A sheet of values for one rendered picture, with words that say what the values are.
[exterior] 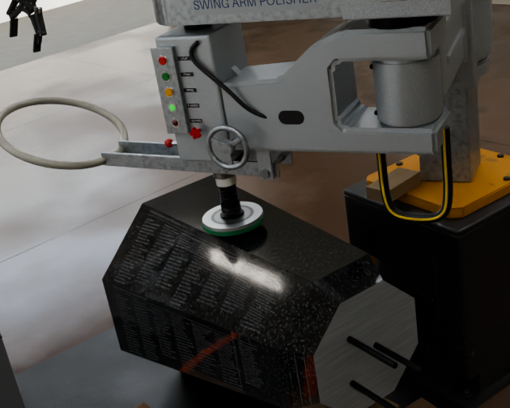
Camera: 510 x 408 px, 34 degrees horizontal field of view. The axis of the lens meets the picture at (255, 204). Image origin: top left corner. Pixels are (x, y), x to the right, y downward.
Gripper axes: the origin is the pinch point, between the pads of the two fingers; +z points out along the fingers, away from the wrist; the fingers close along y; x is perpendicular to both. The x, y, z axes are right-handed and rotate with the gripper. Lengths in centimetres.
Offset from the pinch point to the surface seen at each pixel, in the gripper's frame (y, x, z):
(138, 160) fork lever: 60, 4, 20
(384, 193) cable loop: 140, 29, -4
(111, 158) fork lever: 49, 1, 24
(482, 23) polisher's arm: 128, 87, -46
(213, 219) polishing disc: 90, 13, 30
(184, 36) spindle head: 72, 2, -33
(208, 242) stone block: 91, 11, 38
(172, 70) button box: 72, 0, -22
